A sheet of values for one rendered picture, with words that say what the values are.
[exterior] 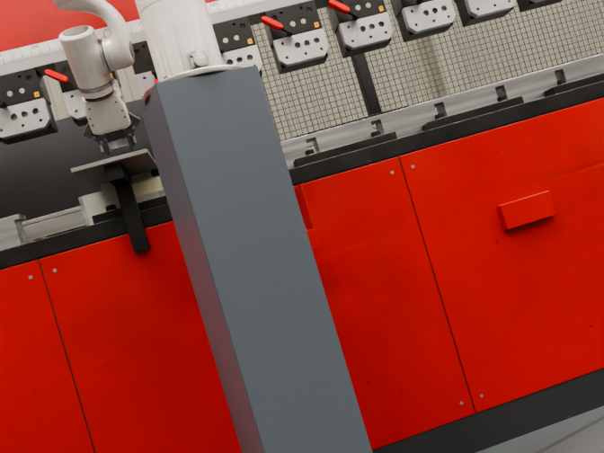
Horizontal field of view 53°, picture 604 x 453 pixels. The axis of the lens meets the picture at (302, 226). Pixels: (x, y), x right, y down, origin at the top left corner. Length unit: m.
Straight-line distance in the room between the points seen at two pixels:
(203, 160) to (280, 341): 0.32
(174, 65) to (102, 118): 0.58
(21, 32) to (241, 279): 1.12
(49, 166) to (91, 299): 0.83
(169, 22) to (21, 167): 1.36
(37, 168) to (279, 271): 1.48
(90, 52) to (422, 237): 0.96
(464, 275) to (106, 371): 0.97
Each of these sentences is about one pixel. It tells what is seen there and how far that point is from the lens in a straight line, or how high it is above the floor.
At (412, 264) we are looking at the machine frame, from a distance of 1.67.
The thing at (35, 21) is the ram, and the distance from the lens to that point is 1.89.
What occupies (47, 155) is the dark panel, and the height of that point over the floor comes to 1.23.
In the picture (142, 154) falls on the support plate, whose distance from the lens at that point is 1.50.
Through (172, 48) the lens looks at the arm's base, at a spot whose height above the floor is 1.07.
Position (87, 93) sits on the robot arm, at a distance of 1.60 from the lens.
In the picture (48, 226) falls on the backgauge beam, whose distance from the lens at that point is 2.05.
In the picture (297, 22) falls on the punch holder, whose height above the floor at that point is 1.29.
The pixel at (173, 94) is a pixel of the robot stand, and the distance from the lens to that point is 1.02.
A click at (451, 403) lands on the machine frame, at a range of 1.75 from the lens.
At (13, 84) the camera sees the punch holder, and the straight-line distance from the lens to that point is 1.85.
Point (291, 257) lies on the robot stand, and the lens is 1.02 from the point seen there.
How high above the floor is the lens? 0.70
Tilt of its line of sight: 1 degrees up
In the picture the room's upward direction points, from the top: 17 degrees counter-clockwise
